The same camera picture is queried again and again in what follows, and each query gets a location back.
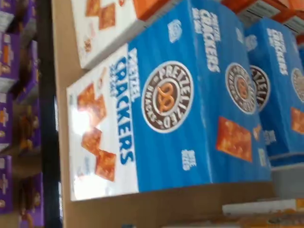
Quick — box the blue pretzel crackers box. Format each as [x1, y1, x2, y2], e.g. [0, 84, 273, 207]
[66, 0, 273, 202]
[244, 18, 304, 168]

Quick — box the orange pretzel crackers box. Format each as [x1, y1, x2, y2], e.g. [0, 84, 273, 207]
[71, 0, 172, 70]
[270, 0, 304, 37]
[220, 0, 281, 23]

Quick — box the yellow white pretzel crackers box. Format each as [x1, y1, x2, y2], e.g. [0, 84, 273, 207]
[222, 198, 304, 215]

